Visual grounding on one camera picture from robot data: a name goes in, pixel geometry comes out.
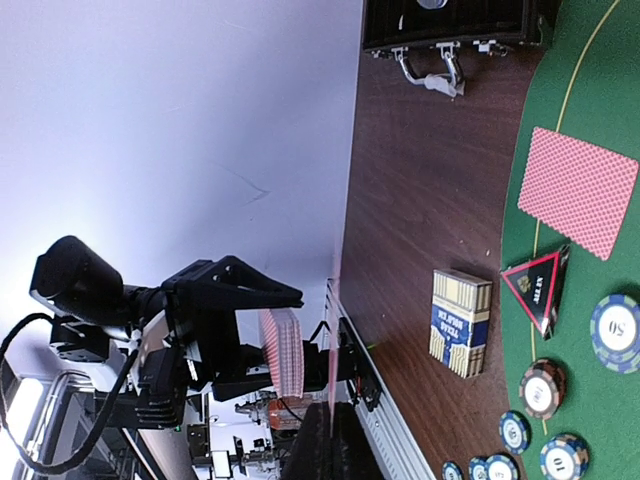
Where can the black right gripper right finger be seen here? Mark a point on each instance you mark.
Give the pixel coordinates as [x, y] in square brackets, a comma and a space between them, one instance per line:
[352, 457]

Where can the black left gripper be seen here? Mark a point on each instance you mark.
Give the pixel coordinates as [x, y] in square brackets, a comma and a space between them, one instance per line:
[201, 300]

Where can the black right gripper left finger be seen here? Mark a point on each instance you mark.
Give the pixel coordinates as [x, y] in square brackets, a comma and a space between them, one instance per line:
[310, 454]

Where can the red-backed card deck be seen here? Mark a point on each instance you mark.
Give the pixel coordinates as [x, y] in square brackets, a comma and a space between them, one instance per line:
[282, 348]

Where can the black orange chips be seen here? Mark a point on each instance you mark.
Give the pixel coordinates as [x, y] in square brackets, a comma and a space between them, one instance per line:
[542, 388]

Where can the blue tan chips mat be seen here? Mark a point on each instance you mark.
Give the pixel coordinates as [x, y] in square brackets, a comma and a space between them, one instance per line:
[564, 457]

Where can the dealt red card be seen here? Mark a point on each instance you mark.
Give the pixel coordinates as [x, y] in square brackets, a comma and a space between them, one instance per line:
[578, 189]

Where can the gold card deck box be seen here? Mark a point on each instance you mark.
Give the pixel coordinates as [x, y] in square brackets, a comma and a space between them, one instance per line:
[461, 306]

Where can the black red triangle all-in button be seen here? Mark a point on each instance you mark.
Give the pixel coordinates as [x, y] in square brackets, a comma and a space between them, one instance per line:
[537, 285]

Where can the green round poker mat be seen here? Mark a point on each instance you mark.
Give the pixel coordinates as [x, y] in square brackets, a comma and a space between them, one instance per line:
[570, 243]

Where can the black poker set case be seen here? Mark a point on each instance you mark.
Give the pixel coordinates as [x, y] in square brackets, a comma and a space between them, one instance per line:
[394, 29]

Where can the aluminium front rail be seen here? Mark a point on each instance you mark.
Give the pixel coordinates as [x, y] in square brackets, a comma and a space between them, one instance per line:
[390, 439]

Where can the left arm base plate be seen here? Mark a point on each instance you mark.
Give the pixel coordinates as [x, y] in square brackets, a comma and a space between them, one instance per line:
[356, 369]

